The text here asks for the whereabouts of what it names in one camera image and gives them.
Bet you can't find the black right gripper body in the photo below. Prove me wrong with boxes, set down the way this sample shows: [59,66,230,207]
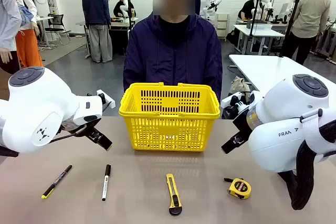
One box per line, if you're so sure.
[232,112,254,141]

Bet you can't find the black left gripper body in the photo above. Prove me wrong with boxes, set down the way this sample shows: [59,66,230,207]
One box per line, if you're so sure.
[68,118,102,137]

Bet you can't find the yellow tape measure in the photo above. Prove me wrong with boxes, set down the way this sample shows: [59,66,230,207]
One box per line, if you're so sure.
[224,177,251,200]

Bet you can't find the black highlighter with yellow tip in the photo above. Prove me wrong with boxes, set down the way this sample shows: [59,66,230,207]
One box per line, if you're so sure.
[41,164,73,199]

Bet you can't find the yellow plastic shopping basket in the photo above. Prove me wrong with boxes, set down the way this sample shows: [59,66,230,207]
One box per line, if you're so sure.
[119,82,221,153]

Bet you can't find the person in purple jacket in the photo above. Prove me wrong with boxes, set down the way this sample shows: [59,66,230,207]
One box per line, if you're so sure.
[122,0,224,101]

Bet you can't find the bending person in black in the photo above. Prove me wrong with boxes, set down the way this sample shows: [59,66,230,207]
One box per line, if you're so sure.
[237,0,263,22]

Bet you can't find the person in navy jacket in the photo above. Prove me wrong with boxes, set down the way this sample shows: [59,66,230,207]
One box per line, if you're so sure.
[81,0,113,63]

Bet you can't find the person in beige shirt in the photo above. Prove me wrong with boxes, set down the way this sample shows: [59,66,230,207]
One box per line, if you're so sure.
[287,0,331,65]

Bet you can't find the white marker with black cap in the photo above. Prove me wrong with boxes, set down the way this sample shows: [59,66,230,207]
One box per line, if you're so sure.
[101,164,112,201]

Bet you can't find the beige bag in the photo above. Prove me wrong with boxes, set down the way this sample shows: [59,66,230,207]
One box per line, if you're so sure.
[229,76,253,95]

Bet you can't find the large white table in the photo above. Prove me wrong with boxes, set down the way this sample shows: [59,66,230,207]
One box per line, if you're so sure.
[228,54,336,96]

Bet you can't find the yellow utility knife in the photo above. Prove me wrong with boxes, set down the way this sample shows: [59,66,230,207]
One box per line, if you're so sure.
[165,173,183,216]

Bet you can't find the small white table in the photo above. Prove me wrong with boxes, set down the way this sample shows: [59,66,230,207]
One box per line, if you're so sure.
[233,24,286,56]

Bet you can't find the mannequin in orange pants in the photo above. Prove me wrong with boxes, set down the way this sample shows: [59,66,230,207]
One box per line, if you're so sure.
[7,0,44,69]

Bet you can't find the white drawer cabinet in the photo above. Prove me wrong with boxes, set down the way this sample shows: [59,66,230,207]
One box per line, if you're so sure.
[216,13,231,38]

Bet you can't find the thin black stand pole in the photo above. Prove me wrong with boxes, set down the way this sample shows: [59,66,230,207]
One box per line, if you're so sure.
[248,0,260,38]

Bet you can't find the black office chair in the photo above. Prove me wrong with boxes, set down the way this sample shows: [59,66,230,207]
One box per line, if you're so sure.
[44,13,71,46]

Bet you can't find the thick black tripod pole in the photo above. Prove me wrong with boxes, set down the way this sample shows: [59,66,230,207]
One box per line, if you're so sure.
[279,0,302,58]

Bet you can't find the grey background desk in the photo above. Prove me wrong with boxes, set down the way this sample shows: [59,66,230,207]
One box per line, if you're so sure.
[76,17,139,59]

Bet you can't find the white background robot with black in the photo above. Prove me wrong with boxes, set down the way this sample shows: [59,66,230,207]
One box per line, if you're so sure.
[104,0,137,17]

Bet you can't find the mannequin in striped shirt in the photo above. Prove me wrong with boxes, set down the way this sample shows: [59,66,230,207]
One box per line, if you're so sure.
[0,0,22,75]

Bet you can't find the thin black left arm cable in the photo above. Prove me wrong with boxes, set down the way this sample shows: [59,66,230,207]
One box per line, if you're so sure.
[49,126,87,143]

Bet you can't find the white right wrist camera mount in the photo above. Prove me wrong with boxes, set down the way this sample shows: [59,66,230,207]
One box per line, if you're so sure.
[220,91,255,116]

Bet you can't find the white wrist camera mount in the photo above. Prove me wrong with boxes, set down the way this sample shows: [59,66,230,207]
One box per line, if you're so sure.
[96,89,116,109]
[220,91,255,116]

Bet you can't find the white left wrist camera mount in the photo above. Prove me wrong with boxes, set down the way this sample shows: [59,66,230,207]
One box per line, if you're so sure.
[96,89,116,109]

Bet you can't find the black sleeved right arm cable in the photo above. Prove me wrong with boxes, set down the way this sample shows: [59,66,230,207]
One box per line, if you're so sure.
[278,123,336,211]

